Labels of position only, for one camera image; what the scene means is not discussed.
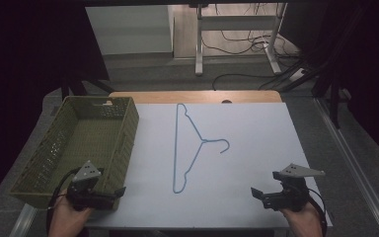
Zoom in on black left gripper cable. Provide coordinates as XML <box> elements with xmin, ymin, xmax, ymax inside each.
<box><xmin>45</xmin><ymin>167</ymin><xmax>81</xmax><ymax>237</ymax></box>

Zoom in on white board panel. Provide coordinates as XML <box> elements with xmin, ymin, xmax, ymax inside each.
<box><xmin>85</xmin><ymin>4</ymin><xmax>174</xmax><ymax>56</ymax></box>

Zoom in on person's right hand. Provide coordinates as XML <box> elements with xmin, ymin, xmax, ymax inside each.
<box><xmin>280</xmin><ymin>202</ymin><xmax>324</xmax><ymax>237</ymax></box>

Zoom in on olive green plastic basket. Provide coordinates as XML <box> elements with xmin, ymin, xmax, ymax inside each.
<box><xmin>9</xmin><ymin>95</ymin><xmax>140</xmax><ymax>210</ymax></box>

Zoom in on white table mat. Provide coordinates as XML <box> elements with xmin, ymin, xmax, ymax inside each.
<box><xmin>84</xmin><ymin>102</ymin><xmax>334</xmax><ymax>230</ymax></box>

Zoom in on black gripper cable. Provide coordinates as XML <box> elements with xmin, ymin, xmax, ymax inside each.
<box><xmin>307</xmin><ymin>188</ymin><xmax>329</xmax><ymax>237</ymax></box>
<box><xmin>45</xmin><ymin>167</ymin><xmax>81</xmax><ymax>237</ymax></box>

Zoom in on silver metal rail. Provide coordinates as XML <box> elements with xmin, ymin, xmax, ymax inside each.
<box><xmin>9</xmin><ymin>202</ymin><xmax>38</xmax><ymax>237</ymax></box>
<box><xmin>313</xmin><ymin>97</ymin><xmax>379</xmax><ymax>237</ymax></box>

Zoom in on long black floor cable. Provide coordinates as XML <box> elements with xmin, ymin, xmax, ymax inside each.
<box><xmin>211</xmin><ymin>72</ymin><xmax>279</xmax><ymax>92</ymax></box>

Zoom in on white metal desk frame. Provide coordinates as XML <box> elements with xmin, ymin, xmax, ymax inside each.
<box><xmin>193</xmin><ymin>2</ymin><xmax>289</xmax><ymax>77</ymax></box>

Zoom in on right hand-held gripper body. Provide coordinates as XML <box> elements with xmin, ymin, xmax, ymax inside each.
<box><xmin>271</xmin><ymin>163</ymin><xmax>327</xmax><ymax>212</ymax></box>

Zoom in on blue wire clothes hanger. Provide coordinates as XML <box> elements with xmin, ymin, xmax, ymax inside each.
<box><xmin>172</xmin><ymin>103</ymin><xmax>231</xmax><ymax>195</ymax></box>

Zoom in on person's left hand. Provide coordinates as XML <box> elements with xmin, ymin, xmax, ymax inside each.
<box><xmin>47</xmin><ymin>190</ymin><xmax>95</xmax><ymax>237</ymax></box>

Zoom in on white power strip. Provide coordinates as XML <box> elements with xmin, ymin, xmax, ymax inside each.
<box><xmin>288</xmin><ymin>67</ymin><xmax>309</xmax><ymax>83</ymax></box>

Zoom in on black curtain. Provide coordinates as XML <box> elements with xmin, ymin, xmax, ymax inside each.
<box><xmin>0</xmin><ymin>0</ymin><xmax>111</xmax><ymax>212</ymax></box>
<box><xmin>278</xmin><ymin>0</ymin><xmax>379</xmax><ymax>170</ymax></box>

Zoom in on black metal stand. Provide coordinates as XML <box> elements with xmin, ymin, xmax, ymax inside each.
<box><xmin>59</xmin><ymin>73</ymin><xmax>115</xmax><ymax>101</ymax></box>
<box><xmin>311</xmin><ymin>73</ymin><xmax>343</xmax><ymax>130</ymax></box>

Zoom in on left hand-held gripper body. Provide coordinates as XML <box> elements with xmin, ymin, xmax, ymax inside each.
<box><xmin>65</xmin><ymin>160</ymin><xmax>115</xmax><ymax>212</ymax></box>

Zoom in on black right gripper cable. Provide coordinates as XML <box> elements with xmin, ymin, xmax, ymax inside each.
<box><xmin>307</xmin><ymin>188</ymin><xmax>329</xmax><ymax>237</ymax></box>

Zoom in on tangle of black floor cables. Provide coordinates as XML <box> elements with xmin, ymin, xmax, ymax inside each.
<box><xmin>199</xmin><ymin>3</ymin><xmax>302</xmax><ymax>57</ymax></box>

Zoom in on wooden table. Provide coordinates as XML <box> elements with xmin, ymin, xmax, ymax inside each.
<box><xmin>108</xmin><ymin>90</ymin><xmax>283</xmax><ymax>105</ymax></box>

